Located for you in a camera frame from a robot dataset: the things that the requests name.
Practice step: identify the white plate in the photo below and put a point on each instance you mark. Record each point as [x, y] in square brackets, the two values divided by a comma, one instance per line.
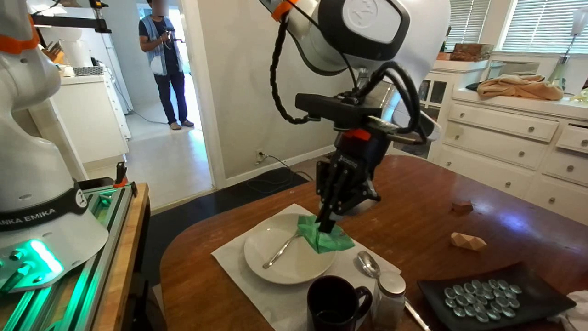
[298, 262]

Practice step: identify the camera on mount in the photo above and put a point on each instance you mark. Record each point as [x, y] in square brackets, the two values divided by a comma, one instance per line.
[73, 22]

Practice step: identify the light wooden faceted block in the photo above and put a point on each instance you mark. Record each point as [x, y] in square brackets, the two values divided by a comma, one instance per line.
[467, 242]

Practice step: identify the white dresser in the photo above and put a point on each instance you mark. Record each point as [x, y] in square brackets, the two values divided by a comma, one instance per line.
[505, 151]

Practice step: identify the white paper placemat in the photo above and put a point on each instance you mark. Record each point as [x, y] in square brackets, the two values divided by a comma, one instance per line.
[257, 299]

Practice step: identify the hand controller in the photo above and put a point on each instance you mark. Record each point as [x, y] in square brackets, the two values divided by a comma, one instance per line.
[169, 32]

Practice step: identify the white cloth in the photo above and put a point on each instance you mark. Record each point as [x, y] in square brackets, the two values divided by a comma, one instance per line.
[576, 312]

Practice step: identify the window with blinds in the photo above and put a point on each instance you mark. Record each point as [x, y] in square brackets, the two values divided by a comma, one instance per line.
[466, 23]
[542, 25]

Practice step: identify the silver fork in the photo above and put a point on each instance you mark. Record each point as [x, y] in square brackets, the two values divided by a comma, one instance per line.
[280, 252]

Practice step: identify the glass shaker with metal lid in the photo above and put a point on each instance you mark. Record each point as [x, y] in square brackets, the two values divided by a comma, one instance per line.
[389, 303]

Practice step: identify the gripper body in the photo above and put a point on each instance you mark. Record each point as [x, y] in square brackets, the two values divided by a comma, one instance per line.
[360, 156]

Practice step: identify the black square tray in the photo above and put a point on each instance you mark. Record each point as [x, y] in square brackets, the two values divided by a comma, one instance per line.
[537, 299]

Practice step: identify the brown wooden block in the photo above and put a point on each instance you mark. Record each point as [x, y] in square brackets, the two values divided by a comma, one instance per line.
[462, 206]

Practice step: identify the white kitchen counter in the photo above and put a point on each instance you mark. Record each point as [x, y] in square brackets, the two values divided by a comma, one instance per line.
[89, 115]

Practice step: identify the red and black clamp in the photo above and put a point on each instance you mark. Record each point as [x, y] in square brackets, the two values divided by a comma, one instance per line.
[121, 174]

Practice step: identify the green napkin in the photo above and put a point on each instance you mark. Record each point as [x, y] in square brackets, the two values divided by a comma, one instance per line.
[328, 241]

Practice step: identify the wooden box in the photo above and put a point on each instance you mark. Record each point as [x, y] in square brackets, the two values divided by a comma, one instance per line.
[471, 52]

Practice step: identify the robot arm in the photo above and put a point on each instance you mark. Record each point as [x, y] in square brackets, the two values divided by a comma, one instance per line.
[32, 151]

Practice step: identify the wooden knife block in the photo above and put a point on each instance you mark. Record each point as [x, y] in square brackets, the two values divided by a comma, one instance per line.
[55, 53]

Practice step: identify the silver spoon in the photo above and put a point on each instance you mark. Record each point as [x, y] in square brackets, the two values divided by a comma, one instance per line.
[368, 264]

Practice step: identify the beige towel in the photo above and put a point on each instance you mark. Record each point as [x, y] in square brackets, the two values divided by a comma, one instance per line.
[519, 87]

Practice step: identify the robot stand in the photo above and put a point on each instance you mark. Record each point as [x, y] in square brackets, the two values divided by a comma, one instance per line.
[121, 257]

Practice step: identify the black mug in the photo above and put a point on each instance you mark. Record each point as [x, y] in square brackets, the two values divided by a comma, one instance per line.
[335, 303]

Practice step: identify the white glass door cabinet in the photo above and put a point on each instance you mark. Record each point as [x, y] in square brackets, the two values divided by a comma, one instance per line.
[436, 96]

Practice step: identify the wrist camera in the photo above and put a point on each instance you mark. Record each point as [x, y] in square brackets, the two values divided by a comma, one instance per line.
[335, 109]

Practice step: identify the wall socket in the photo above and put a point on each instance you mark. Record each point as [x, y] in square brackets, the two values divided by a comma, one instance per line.
[260, 156]

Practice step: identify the black floor mat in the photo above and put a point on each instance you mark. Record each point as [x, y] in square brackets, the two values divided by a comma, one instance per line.
[197, 216]

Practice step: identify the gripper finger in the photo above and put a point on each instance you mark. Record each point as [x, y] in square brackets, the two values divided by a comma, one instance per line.
[331, 193]
[360, 193]

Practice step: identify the heap of glass pebbles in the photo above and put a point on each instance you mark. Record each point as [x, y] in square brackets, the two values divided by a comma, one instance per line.
[482, 299]

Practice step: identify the person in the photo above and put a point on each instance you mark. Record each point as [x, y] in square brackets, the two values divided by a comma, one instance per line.
[167, 64]

